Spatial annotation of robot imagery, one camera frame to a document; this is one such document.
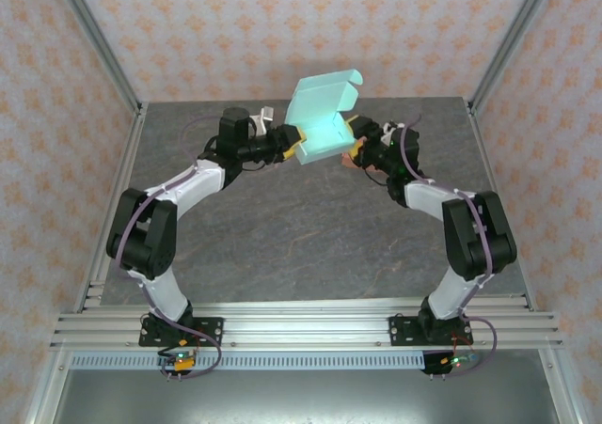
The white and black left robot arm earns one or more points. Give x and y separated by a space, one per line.
141 240

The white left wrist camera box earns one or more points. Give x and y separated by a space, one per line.
263 116

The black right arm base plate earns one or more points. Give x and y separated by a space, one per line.
404 330

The aluminium lower frame leg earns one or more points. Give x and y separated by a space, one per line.
559 391
47 391

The grey metal sheet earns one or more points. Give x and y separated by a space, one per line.
301 396

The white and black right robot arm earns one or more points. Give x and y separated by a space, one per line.
475 236

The aluminium cross rail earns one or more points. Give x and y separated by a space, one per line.
305 325

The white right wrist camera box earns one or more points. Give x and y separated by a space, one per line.
389 126

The aluminium table side rail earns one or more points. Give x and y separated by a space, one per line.
489 170
127 161

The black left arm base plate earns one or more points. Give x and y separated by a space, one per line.
209 332

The light blue paper box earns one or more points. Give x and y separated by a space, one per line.
320 114

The aluminium frame post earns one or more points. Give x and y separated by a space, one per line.
94 38
512 38

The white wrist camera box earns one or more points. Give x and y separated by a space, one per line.
389 126
263 116

